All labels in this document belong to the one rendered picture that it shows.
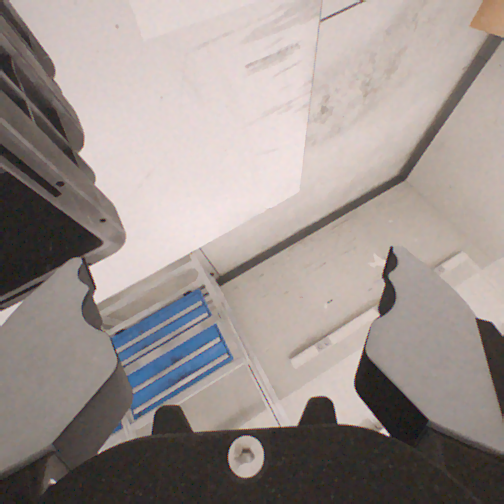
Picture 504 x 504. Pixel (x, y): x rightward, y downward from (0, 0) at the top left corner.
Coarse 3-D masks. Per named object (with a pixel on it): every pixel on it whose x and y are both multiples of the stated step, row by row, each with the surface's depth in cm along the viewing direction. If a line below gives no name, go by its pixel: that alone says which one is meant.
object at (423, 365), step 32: (384, 288) 9; (416, 288) 9; (448, 288) 9; (384, 320) 7; (416, 320) 7; (448, 320) 7; (384, 352) 7; (416, 352) 6; (448, 352) 6; (480, 352) 6; (384, 384) 6; (416, 384) 6; (448, 384) 6; (480, 384) 6; (384, 416) 6; (416, 416) 5; (448, 416) 5; (480, 416) 5; (480, 448) 5
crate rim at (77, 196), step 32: (0, 96) 10; (0, 128) 9; (32, 128) 11; (0, 160) 10; (32, 160) 11; (64, 160) 13; (64, 192) 13; (96, 192) 15; (96, 224) 15; (64, 256) 17; (96, 256) 17; (0, 288) 16; (32, 288) 17
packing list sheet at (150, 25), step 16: (144, 0) 26; (160, 0) 26; (176, 0) 27; (192, 0) 28; (208, 0) 28; (224, 0) 29; (240, 0) 30; (256, 0) 31; (144, 16) 27; (160, 16) 27; (176, 16) 28; (192, 16) 29; (208, 16) 29; (144, 32) 28; (160, 32) 28
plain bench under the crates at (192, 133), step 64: (64, 0) 23; (128, 0) 25; (320, 0) 34; (64, 64) 27; (128, 64) 29; (192, 64) 33; (256, 64) 37; (128, 128) 35; (192, 128) 40; (256, 128) 46; (128, 192) 44; (192, 192) 51; (256, 192) 62; (128, 256) 57; (0, 320) 53
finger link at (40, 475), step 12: (48, 456) 5; (24, 468) 5; (36, 468) 5; (48, 468) 5; (60, 468) 5; (12, 480) 4; (24, 480) 4; (36, 480) 4; (48, 480) 5; (0, 492) 4; (12, 492) 4; (24, 492) 4; (36, 492) 4
